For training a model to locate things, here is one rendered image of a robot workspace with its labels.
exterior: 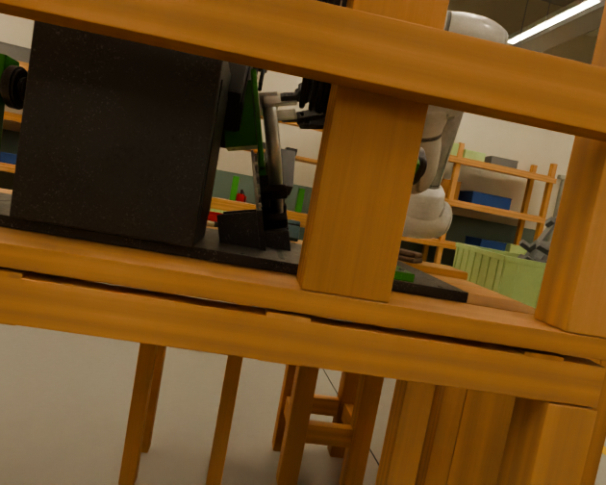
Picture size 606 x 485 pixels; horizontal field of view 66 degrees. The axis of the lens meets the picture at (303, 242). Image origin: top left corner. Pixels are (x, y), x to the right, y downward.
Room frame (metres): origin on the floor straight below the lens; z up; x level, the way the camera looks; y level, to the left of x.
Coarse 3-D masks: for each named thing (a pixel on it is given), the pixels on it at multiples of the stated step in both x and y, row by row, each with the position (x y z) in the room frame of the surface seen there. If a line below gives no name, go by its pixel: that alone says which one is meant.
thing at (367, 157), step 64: (384, 0) 0.70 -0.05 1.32; (448, 0) 0.71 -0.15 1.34; (384, 128) 0.71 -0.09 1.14; (320, 192) 0.70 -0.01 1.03; (384, 192) 0.71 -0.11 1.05; (576, 192) 0.79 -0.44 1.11; (320, 256) 0.70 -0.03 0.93; (384, 256) 0.71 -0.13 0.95; (576, 256) 0.76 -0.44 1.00; (576, 320) 0.75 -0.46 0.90
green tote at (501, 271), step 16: (464, 256) 1.94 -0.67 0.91; (480, 256) 1.73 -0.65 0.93; (496, 256) 1.55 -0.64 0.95; (512, 256) 2.07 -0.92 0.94; (480, 272) 1.69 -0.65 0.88; (496, 272) 1.53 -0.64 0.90; (512, 272) 1.48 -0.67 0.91; (528, 272) 1.48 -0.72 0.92; (496, 288) 1.50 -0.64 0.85; (512, 288) 1.48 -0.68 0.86; (528, 288) 1.48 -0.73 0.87; (528, 304) 1.48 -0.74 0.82
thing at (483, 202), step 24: (456, 144) 6.51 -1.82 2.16; (456, 168) 6.49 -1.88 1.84; (504, 168) 6.58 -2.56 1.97; (552, 168) 6.77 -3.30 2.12; (456, 192) 6.56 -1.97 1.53; (480, 192) 6.62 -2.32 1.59; (528, 192) 7.20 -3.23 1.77; (504, 216) 6.62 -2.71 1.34; (528, 216) 6.69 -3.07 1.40; (408, 240) 6.35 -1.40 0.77; (432, 240) 6.47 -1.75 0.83; (480, 240) 6.66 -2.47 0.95
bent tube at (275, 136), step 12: (264, 108) 1.02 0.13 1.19; (276, 108) 1.05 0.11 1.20; (264, 120) 0.99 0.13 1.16; (276, 120) 0.99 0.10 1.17; (276, 132) 0.97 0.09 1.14; (276, 144) 0.97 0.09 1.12; (276, 156) 0.97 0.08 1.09; (276, 168) 0.98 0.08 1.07; (276, 180) 1.00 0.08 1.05; (276, 204) 1.06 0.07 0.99
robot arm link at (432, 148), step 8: (424, 144) 1.07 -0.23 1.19; (432, 144) 1.08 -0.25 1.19; (440, 144) 1.10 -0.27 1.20; (432, 152) 1.09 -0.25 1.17; (440, 152) 1.11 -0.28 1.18; (432, 160) 1.10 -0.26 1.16; (432, 168) 1.12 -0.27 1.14; (424, 176) 1.12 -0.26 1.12; (432, 176) 1.14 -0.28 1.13; (416, 184) 1.14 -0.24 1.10; (424, 184) 1.14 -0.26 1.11; (416, 192) 1.17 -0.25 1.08
